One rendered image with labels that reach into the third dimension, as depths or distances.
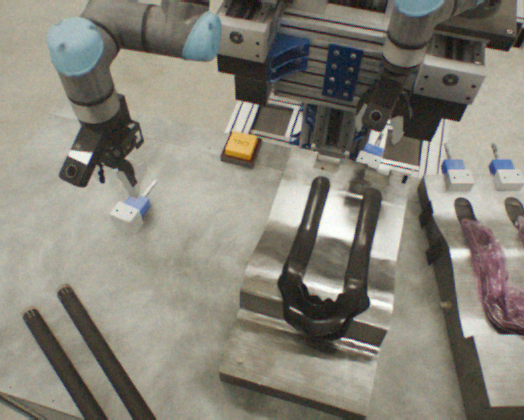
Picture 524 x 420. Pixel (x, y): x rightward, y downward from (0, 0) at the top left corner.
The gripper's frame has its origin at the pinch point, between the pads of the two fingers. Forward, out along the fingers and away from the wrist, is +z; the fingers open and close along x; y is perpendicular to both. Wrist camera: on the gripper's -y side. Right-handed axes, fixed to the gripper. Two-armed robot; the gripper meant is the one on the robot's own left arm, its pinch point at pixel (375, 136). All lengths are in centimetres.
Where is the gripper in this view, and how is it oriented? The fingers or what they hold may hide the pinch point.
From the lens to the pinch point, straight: 112.9
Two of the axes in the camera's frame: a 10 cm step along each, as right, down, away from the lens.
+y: 4.2, -7.5, 5.1
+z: -0.3, 5.5, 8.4
